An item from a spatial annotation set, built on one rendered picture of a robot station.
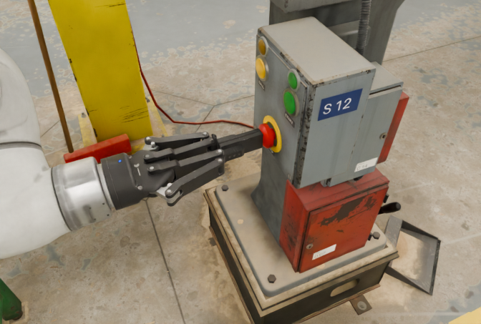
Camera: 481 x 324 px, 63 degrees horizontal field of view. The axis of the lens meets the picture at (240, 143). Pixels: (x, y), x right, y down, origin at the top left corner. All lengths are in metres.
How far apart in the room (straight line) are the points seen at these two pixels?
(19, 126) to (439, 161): 1.90
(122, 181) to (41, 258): 1.27
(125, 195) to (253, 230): 0.82
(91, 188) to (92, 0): 1.20
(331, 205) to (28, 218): 0.70
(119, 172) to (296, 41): 0.30
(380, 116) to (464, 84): 1.91
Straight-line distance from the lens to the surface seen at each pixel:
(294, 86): 0.50
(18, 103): 0.58
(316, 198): 1.00
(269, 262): 1.26
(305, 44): 0.56
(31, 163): 0.56
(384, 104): 0.86
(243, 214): 1.35
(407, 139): 2.21
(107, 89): 1.85
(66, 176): 0.54
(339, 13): 0.79
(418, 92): 2.57
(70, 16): 1.68
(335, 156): 0.60
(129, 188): 0.54
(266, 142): 0.60
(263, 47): 0.56
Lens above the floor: 1.39
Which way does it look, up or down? 44 degrees down
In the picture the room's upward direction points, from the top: straight up
